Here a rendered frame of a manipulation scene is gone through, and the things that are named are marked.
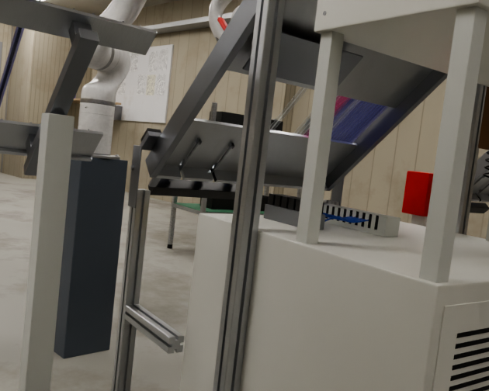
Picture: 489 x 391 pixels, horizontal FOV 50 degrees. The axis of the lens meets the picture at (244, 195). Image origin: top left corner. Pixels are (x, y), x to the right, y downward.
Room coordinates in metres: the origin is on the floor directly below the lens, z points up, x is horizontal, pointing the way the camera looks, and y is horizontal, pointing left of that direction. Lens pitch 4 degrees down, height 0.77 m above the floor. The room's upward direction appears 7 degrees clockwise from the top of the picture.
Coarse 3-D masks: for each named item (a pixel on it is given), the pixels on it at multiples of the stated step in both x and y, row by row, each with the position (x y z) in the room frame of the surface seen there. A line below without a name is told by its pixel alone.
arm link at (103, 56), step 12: (120, 0) 1.81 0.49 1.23; (132, 0) 1.81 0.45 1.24; (144, 0) 1.84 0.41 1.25; (108, 12) 1.82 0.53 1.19; (120, 12) 1.81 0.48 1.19; (132, 12) 1.83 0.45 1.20; (96, 48) 1.78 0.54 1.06; (108, 48) 1.81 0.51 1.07; (96, 60) 1.80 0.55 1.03; (108, 60) 1.84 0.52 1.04
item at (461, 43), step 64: (320, 0) 0.96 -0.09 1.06; (384, 0) 0.84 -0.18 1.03; (448, 0) 0.75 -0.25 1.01; (320, 64) 0.96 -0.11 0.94; (448, 64) 1.11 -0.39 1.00; (320, 128) 0.95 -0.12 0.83; (448, 128) 0.74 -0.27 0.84; (320, 192) 0.96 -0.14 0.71; (448, 192) 0.73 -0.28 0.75; (448, 256) 0.74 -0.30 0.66; (448, 320) 0.73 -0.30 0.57; (448, 384) 0.74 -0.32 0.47
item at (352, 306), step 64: (256, 256) 1.04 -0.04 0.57; (320, 256) 0.90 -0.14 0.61; (384, 256) 0.91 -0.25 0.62; (192, 320) 1.21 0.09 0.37; (256, 320) 1.02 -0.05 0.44; (320, 320) 0.88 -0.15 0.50; (384, 320) 0.78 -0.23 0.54; (192, 384) 1.19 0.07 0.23; (256, 384) 1.00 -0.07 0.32; (320, 384) 0.87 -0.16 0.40; (384, 384) 0.76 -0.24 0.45
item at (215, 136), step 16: (192, 128) 1.42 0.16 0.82; (208, 128) 1.44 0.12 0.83; (224, 128) 1.46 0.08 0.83; (240, 128) 1.48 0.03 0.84; (192, 144) 1.47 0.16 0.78; (208, 144) 1.50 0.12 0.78; (224, 144) 1.52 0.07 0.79; (240, 144) 1.54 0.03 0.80; (272, 144) 1.60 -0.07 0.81; (288, 144) 1.63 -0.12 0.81; (304, 144) 1.65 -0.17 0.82; (336, 144) 1.72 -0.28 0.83; (352, 144) 1.75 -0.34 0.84; (176, 160) 1.50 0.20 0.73; (192, 160) 1.53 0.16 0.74; (208, 160) 1.55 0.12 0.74; (224, 160) 1.58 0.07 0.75; (272, 160) 1.67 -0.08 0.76; (288, 160) 1.70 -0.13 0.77; (304, 160) 1.73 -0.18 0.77; (336, 160) 1.79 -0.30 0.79
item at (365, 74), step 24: (288, 0) 1.18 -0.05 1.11; (312, 0) 1.20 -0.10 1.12; (288, 24) 1.23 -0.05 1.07; (312, 24) 1.26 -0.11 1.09; (288, 48) 1.24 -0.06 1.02; (312, 48) 1.27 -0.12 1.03; (360, 48) 1.38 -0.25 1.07; (240, 72) 1.31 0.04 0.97; (288, 72) 1.30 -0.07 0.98; (312, 72) 1.33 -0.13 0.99; (360, 72) 1.46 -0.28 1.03; (384, 72) 1.49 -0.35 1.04; (408, 72) 1.53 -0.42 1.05; (360, 96) 1.55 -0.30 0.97; (384, 96) 1.59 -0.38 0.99
